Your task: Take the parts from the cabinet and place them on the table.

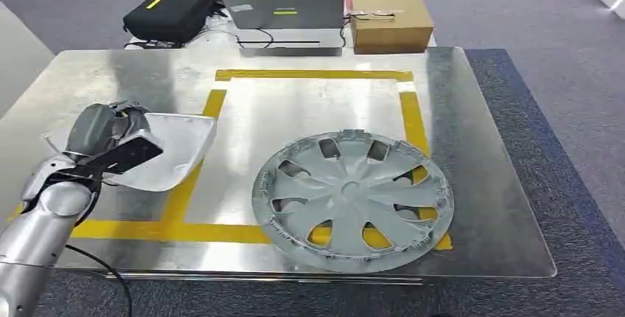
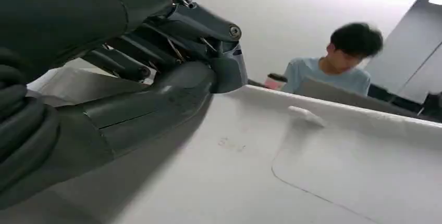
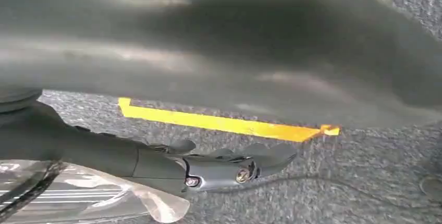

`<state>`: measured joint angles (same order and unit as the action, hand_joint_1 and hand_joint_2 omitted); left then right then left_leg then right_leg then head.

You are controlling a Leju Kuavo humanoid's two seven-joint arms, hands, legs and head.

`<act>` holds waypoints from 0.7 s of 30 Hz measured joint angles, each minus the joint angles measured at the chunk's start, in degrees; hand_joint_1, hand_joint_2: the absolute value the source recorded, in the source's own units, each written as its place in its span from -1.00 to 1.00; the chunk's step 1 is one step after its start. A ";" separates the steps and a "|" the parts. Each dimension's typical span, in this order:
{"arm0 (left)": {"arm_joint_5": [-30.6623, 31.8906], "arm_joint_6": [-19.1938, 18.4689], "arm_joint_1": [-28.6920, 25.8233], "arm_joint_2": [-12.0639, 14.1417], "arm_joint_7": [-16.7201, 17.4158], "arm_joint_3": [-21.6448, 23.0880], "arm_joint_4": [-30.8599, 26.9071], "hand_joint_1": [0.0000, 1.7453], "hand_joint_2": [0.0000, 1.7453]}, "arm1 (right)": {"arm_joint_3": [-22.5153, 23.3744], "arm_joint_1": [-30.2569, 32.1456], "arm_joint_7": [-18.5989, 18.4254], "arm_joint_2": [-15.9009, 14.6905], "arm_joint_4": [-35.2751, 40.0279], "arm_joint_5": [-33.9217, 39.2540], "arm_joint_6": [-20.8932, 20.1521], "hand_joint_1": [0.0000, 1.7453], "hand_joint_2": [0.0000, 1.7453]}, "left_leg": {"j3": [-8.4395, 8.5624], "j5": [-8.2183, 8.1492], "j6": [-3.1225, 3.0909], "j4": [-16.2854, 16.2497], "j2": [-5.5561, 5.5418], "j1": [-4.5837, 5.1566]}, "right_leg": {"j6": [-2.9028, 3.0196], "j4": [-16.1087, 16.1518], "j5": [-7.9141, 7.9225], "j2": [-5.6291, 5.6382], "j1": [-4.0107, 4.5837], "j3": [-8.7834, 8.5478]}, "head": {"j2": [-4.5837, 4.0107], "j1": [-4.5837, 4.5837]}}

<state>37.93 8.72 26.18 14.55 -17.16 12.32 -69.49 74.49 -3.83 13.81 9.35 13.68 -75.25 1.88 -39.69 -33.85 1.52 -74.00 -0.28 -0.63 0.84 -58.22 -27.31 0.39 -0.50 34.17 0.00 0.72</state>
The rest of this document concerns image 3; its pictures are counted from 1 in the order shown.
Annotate thin grey floor cable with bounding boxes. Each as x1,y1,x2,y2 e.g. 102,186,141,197
207,176,442,215

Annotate right arm ribbed grey sleeve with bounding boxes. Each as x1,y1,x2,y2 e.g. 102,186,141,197
0,89,43,114

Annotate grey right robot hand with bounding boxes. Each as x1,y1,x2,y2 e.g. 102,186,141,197
0,0,442,196

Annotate yellow floor tape strip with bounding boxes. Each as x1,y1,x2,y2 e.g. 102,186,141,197
117,97,341,143

